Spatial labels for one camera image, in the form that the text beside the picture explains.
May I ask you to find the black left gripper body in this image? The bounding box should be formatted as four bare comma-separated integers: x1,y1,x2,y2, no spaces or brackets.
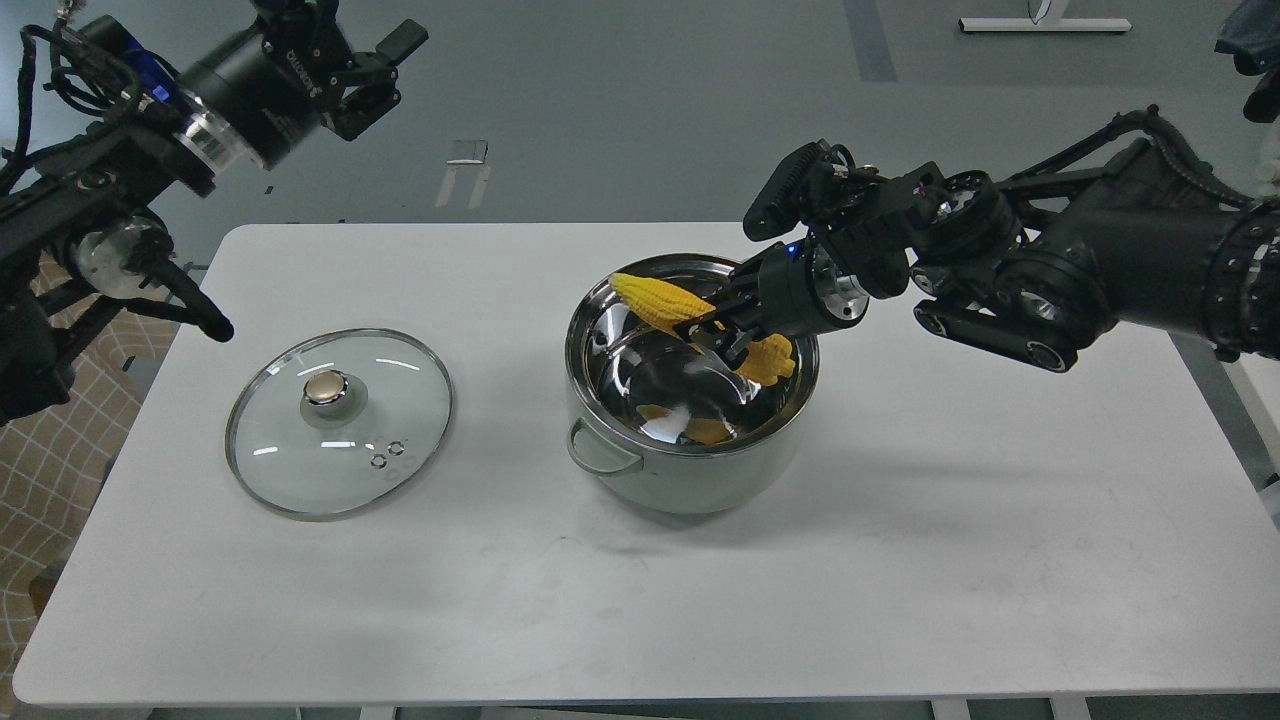
178,27,320,170

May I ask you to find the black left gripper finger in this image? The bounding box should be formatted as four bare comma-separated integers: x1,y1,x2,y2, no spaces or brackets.
251,1,351,86
320,19,429,141

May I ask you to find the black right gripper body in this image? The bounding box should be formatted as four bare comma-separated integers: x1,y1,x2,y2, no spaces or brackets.
755,243,870,338

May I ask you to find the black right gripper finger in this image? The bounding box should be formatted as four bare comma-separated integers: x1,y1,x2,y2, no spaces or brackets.
677,304,776,370
701,259,763,313

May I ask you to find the yellow corn cob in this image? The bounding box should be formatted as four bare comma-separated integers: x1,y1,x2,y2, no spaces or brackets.
608,272,797,387

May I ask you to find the glass pot lid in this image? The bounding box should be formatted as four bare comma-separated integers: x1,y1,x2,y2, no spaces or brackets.
224,328,454,520

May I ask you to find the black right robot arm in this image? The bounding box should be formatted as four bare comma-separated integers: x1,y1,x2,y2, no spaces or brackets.
675,108,1279,373

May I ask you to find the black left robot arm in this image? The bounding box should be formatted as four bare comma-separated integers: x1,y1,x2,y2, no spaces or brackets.
1,1,429,421

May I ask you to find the green steel cooking pot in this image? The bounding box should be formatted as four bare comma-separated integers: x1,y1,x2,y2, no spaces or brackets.
564,281,820,514

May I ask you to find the white stand base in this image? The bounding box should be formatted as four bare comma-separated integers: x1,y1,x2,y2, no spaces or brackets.
957,1,1133,35

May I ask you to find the beige checkered cloth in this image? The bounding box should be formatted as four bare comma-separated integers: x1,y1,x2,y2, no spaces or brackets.
1,313,178,714

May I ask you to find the dark object at right edge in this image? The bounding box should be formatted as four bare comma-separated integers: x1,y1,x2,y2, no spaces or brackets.
1213,1,1279,124

